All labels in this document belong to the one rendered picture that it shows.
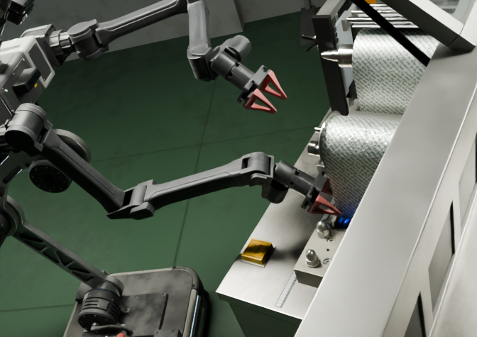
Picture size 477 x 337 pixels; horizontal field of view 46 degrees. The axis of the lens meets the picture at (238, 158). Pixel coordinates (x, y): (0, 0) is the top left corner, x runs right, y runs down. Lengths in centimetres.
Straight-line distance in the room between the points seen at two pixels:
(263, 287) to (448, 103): 93
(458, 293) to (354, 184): 61
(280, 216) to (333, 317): 118
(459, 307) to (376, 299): 27
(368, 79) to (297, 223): 51
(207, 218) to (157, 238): 31
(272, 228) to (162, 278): 104
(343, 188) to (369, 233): 79
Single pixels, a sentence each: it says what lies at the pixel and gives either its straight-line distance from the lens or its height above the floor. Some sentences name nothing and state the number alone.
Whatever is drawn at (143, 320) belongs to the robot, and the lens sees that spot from 254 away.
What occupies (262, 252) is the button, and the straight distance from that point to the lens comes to 165.
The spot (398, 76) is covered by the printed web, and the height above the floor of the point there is 133.
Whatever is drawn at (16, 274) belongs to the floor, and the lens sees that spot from 356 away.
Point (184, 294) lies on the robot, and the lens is 256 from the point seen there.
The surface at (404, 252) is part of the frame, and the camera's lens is 63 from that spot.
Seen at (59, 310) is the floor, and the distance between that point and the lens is 319.
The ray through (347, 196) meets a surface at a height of 112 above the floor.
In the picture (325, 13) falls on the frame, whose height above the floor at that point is 144.
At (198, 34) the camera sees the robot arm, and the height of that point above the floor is 148.
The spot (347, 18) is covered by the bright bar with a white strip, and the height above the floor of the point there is 145.
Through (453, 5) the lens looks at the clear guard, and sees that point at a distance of 98.
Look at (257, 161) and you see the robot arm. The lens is 147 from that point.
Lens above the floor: 215
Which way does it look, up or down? 38 degrees down
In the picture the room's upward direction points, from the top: 20 degrees counter-clockwise
